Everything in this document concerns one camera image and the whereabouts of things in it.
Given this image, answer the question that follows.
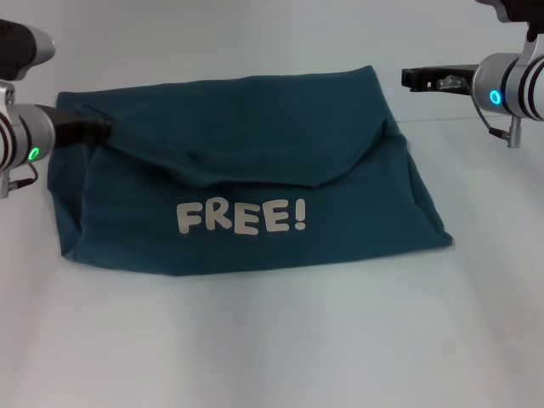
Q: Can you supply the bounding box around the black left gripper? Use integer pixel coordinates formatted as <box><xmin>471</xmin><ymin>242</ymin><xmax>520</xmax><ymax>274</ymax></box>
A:
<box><xmin>41</xmin><ymin>105</ymin><xmax>115</xmax><ymax>149</ymax></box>

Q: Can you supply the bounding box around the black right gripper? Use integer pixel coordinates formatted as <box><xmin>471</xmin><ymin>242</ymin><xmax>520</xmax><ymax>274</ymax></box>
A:
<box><xmin>400</xmin><ymin>64</ymin><xmax>479</xmax><ymax>97</ymax></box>

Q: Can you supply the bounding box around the teal blue shirt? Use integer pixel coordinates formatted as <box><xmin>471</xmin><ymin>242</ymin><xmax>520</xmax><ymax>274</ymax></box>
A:
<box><xmin>48</xmin><ymin>64</ymin><xmax>454</xmax><ymax>289</ymax></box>

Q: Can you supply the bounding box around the metal right wrist connector plug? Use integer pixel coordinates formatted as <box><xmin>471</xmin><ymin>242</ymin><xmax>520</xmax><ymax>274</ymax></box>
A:
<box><xmin>437</xmin><ymin>75</ymin><xmax>466</xmax><ymax>91</ymax></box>

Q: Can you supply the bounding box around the metal wrist connector plug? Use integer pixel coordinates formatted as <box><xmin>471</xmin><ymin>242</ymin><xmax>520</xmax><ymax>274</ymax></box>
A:
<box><xmin>437</xmin><ymin>75</ymin><xmax>466</xmax><ymax>91</ymax></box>
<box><xmin>0</xmin><ymin>169</ymin><xmax>35</xmax><ymax>200</ymax></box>

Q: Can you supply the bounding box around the metal left wrist connector plug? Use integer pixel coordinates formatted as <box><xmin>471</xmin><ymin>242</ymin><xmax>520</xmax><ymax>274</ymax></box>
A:
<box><xmin>0</xmin><ymin>169</ymin><xmax>35</xmax><ymax>200</ymax></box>

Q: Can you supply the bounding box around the dark right wrist cable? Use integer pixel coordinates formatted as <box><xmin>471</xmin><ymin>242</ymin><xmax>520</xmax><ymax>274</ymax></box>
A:
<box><xmin>461</xmin><ymin>78</ymin><xmax>496</xmax><ymax>133</ymax></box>

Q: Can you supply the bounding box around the metal right flange connector post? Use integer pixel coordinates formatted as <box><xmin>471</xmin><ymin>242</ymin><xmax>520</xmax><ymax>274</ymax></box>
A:
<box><xmin>488</xmin><ymin>116</ymin><xmax>523</xmax><ymax>150</ymax></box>

